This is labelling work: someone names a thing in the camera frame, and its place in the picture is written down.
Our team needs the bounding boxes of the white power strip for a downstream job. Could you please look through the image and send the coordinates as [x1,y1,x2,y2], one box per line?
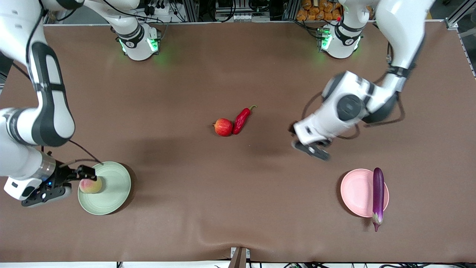
[215,12,272,22]

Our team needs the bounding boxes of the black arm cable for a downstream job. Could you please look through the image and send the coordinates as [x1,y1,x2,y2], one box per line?
[11,0,104,169]
[300,41,406,140]

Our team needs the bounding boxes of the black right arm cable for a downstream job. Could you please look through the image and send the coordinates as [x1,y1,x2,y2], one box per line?
[11,0,104,169]

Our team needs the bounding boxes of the red chili pepper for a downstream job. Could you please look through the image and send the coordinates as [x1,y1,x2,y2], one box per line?
[232,105,258,135]

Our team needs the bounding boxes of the yellow pink peach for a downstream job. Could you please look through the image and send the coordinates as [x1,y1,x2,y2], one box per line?
[79,178,103,195]

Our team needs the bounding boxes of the red pomegranate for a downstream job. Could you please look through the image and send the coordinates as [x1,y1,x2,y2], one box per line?
[212,118,234,137]

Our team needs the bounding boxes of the aluminium frame post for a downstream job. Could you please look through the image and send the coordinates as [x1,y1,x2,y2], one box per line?
[444,0,476,30]

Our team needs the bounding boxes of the pink round plate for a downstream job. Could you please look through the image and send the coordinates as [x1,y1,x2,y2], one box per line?
[340,169,390,218]

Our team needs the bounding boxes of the brown table cloth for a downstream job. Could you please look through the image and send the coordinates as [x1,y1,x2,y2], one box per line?
[0,20,476,263]

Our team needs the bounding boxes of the pale green round plate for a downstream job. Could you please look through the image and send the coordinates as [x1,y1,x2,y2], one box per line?
[77,161,132,216]

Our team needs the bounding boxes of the bag of orange items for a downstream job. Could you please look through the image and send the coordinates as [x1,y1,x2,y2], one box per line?
[296,0,342,21]

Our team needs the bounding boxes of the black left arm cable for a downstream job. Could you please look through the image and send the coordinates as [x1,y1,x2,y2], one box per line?
[300,41,406,140]

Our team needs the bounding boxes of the purple eggplant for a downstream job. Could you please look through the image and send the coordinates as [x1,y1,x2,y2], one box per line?
[372,167,385,232]

